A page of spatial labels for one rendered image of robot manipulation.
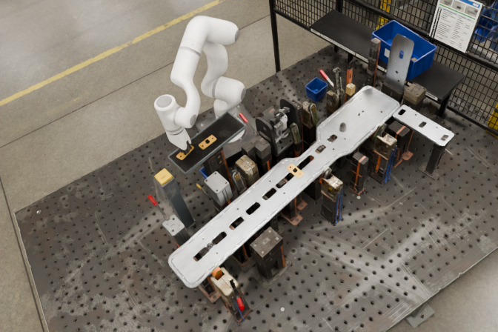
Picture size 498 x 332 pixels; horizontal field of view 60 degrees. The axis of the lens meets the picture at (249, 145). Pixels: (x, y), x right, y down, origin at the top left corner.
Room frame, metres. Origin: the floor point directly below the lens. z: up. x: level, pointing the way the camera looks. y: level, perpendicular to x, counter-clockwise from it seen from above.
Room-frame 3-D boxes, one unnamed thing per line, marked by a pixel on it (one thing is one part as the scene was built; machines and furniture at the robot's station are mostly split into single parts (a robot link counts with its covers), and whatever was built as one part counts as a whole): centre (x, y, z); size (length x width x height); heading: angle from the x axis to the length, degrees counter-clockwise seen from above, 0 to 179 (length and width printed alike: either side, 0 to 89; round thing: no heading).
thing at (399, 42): (1.49, -0.81, 1.17); 0.12 x 0.01 x 0.34; 33
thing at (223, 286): (0.63, 0.20, 0.88); 0.15 x 0.11 x 0.36; 33
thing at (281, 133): (1.33, -0.16, 0.94); 0.18 x 0.13 x 0.49; 123
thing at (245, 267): (0.87, 0.16, 0.84); 0.17 x 0.06 x 0.29; 33
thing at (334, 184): (0.99, -0.34, 0.87); 0.12 x 0.09 x 0.35; 33
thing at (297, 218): (1.06, -0.12, 0.84); 0.17 x 0.06 x 0.29; 33
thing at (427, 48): (1.66, -0.90, 1.10); 0.30 x 0.17 x 0.13; 25
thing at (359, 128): (1.09, -0.18, 1.00); 1.38 x 0.22 x 0.02; 123
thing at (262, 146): (1.25, -0.06, 0.89); 0.13 x 0.11 x 0.38; 33
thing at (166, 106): (1.19, 0.28, 1.48); 0.09 x 0.08 x 0.13; 57
